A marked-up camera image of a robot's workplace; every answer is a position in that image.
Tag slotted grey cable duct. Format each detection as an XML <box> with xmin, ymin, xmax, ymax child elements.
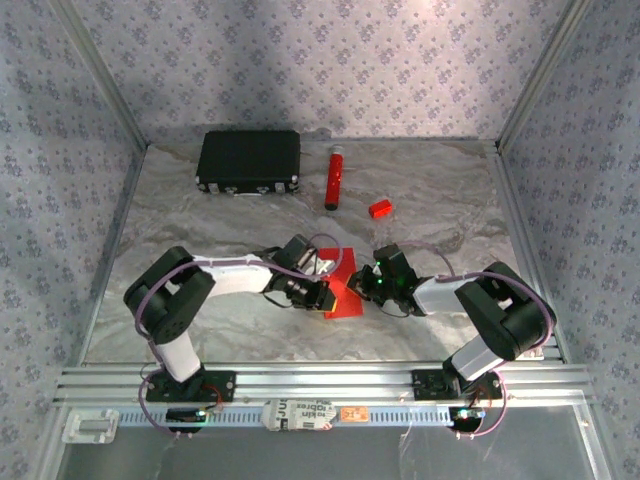
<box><xmin>117</xmin><ymin>405</ymin><xmax>454</xmax><ymax>428</ymax></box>

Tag red cylindrical tube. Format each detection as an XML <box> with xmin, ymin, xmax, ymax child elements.
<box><xmin>323</xmin><ymin>144</ymin><xmax>345</xmax><ymax>212</ymax></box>

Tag small black controller board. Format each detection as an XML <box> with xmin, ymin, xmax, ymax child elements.
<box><xmin>165</xmin><ymin>407</ymin><xmax>209</xmax><ymax>432</ymax></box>
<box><xmin>448</xmin><ymin>406</ymin><xmax>485</xmax><ymax>432</ymax></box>

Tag black hard case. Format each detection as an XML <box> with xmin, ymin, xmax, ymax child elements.
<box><xmin>195</xmin><ymin>130</ymin><xmax>302</xmax><ymax>197</ymax></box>

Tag aluminium mounting rail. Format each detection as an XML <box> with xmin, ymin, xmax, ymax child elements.
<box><xmin>53</xmin><ymin>363</ymin><xmax>596</xmax><ymax>407</ymax></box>

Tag red paper sheet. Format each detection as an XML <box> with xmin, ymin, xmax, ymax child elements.
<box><xmin>317</xmin><ymin>247</ymin><xmax>366</xmax><ymax>320</ymax></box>

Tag white plastic bracket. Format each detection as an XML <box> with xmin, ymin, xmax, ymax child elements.
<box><xmin>61</xmin><ymin>408</ymin><xmax>120</xmax><ymax>445</ymax></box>

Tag aluminium table edge rail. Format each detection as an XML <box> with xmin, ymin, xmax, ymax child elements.
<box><xmin>77</xmin><ymin>144</ymin><xmax>150</xmax><ymax>366</ymax></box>
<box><xmin>492</xmin><ymin>144</ymin><xmax>570</xmax><ymax>364</ymax></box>

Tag aluminium corner post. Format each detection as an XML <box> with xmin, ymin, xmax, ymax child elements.
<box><xmin>52</xmin><ymin>0</ymin><xmax>150</xmax><ymax>150</ymax></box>
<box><xmin>494</xmin><ymin>0</ymin><xmax>594</xmax><ymax>151</ymax></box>

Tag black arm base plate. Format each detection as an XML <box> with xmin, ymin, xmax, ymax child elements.
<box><xmin>411</xmin><ymin>368</ymin><xmax>503</xmax><ymax>401</ymax></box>
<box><xmin>145</xmin><ymin>370</ymin><xmax>236</xmax><ymax>403</ymax></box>

